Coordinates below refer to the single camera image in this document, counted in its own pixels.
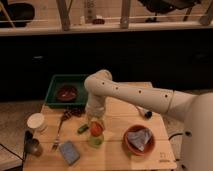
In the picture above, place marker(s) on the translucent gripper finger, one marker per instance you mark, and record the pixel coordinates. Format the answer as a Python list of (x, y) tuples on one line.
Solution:
[(89, 119), (101, 122)]

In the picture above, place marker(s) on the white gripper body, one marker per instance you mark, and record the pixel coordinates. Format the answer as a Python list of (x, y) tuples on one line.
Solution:
[(95, 107)]

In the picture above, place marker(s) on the orange red apple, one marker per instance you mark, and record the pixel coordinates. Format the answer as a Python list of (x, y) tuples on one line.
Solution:
[(96, 129)]

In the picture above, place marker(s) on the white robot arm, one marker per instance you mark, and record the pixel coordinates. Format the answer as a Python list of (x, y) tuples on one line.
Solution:
[(195, 111)]

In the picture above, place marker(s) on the white plastic cup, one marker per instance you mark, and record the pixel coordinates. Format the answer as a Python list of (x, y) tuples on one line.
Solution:
[(37, 122)]

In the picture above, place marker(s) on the dark metal cup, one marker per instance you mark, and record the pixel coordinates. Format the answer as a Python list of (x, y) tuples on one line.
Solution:
[(32, 145)]

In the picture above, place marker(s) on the green chili pepper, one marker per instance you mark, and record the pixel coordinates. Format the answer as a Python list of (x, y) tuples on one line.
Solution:
[(82, 129)]

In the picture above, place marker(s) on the dark red grapes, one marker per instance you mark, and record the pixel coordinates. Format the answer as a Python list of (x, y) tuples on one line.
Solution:
[(72, 112)]

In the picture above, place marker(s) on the metal fork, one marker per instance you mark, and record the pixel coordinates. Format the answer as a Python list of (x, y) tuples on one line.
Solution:
[(56, 141)]

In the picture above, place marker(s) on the dark red bowl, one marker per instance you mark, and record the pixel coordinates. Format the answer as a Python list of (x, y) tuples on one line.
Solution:
[(66, 93)]

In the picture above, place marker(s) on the blue sponge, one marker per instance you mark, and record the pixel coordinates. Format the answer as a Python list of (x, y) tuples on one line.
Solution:
[(69, 152)]

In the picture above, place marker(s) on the grey crumpled cloth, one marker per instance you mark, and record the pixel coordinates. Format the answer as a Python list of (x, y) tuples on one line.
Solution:
[(139, 138)]

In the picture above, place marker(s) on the green tray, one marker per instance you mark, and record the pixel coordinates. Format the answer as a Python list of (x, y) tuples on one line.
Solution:
[(60, 80)]

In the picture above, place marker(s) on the dark red object on ledge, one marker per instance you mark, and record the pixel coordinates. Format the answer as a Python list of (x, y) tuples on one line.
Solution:
[(98, 21)]

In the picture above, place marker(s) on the black office chair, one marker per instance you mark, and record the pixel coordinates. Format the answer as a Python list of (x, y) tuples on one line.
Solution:
[(20, 13)]

